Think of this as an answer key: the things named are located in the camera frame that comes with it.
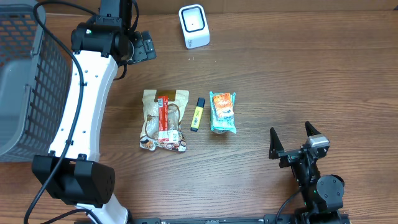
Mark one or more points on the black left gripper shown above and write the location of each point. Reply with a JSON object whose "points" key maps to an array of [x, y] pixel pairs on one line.
{"points": [[141, 45]]}

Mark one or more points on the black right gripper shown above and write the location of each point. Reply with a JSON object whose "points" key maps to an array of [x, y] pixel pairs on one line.
{"points": [[277, 151]]}

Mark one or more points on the red stick snack packet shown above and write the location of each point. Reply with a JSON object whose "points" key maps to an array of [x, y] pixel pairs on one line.
{"points": [[169, 116]]}

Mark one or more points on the beige brown snack pouch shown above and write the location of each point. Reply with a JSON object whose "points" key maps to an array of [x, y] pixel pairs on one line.
{"points": [[149, 134]]}

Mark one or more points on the teal orange snack pack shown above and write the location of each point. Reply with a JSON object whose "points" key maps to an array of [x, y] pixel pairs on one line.
{"points": [[222, 112]]}

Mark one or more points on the yellow highlighter pen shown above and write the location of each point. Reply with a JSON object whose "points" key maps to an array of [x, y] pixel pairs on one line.
{"points": [[197, 115]]}

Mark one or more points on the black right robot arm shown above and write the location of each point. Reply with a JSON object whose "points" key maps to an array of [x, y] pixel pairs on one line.
{"points": [[322, 195]]}

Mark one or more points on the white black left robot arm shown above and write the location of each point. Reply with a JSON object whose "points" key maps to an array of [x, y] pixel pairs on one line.
{"points": [[71, 171]]}

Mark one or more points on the white barcode scanner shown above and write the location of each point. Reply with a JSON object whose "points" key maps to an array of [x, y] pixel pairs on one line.
{"points": [[194, 26]]}

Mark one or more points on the grey plastic shopping basket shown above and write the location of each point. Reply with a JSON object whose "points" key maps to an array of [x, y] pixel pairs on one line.
{"points": [[35, 80]]}

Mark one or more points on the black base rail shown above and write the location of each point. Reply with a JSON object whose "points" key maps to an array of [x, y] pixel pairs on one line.
{"points": [[266, 219]]}

